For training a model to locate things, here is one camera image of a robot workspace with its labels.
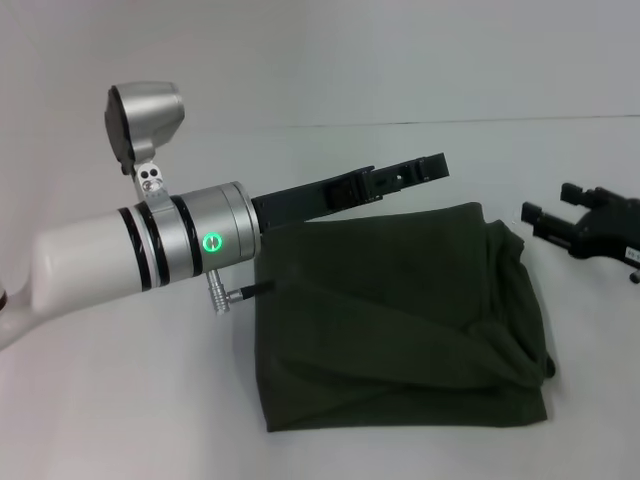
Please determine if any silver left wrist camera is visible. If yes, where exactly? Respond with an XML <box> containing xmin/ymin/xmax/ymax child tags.
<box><xmin>103</xmin><ymin>79</ymin><xmax>187</xmax><ymax>202</ymax></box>

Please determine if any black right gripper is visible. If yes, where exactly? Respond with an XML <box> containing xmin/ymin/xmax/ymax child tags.
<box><xmin>520</xmin><ymin>182</ymin><xmax>640</xmax><ymax>274</ymax></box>

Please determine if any dark green t-shirt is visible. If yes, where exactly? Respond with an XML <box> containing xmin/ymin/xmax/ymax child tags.
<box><xmin>253</xmin><ymin>200</ymin><xmax>558</xmax><ymax>434</ymax></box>

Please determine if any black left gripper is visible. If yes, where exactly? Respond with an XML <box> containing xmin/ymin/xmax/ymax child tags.
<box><xmin>250</xmin><ymin>152</ymin><xmax>451</xmax><ymax>232</ymax></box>

